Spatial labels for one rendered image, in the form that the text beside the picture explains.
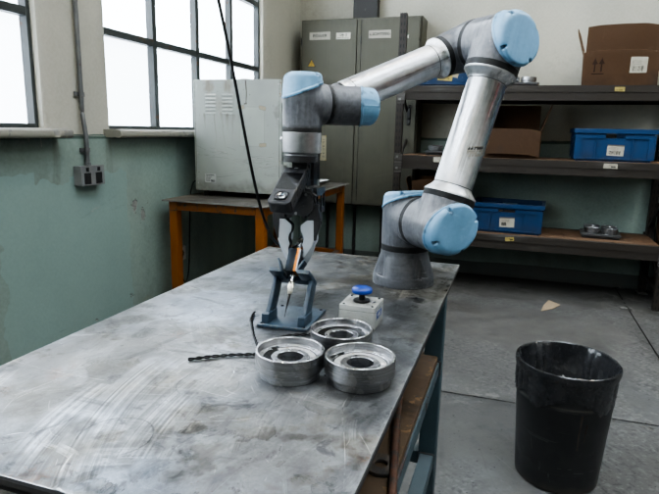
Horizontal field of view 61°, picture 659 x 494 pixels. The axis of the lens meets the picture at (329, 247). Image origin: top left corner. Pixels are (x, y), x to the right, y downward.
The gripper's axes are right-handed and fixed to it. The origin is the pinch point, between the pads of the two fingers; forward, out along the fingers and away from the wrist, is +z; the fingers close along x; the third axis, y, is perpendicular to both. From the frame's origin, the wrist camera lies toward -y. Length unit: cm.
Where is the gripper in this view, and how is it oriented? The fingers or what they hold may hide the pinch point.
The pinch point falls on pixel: (296, 258)
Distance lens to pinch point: 110.9
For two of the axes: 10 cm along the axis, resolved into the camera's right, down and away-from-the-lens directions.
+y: 2.7, -1.9, 9.4
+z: -0.3, 9.8, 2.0
